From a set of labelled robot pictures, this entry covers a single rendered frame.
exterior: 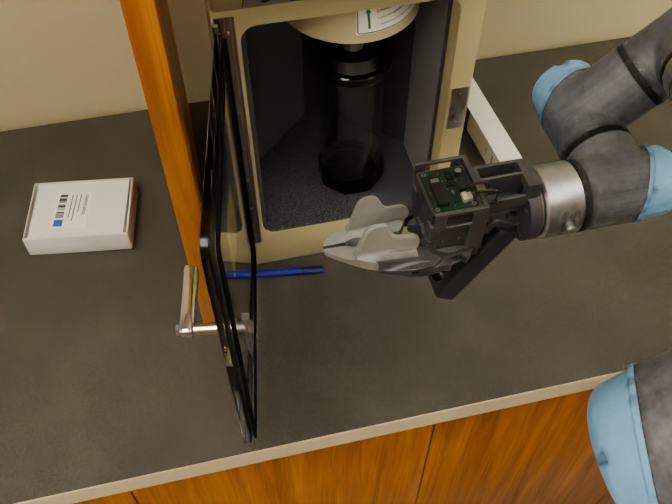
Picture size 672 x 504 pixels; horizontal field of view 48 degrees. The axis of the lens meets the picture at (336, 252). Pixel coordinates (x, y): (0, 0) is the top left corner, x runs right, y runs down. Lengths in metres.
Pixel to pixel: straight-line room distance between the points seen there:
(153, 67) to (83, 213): 0.51
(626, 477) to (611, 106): 0.41
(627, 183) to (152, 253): 0.73
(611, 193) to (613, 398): 0.26
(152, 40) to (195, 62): 0.67
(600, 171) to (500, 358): 0.40
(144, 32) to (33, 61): 0.69
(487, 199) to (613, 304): 0.49
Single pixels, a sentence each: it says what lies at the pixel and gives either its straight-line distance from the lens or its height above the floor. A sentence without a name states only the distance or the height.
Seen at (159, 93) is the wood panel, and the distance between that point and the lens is 0.80.
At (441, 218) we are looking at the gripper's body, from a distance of 0.69.
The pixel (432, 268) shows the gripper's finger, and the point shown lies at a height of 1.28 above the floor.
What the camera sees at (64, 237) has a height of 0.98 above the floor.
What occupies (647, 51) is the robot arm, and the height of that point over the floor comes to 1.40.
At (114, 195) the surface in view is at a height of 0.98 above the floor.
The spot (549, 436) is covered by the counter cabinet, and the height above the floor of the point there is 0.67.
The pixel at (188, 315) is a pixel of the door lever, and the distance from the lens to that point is 0.81.
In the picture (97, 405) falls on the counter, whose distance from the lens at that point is 1.09.
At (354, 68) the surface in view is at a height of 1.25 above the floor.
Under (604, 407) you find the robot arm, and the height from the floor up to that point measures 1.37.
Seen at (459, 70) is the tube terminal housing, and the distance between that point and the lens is 0.99.
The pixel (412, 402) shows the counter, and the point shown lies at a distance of 1.05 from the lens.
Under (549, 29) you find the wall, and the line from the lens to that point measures 1.61.
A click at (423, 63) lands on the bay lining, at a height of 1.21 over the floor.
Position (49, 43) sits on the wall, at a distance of 1.40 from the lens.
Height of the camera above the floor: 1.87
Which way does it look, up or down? 52 degrees down
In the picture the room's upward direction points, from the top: straight up
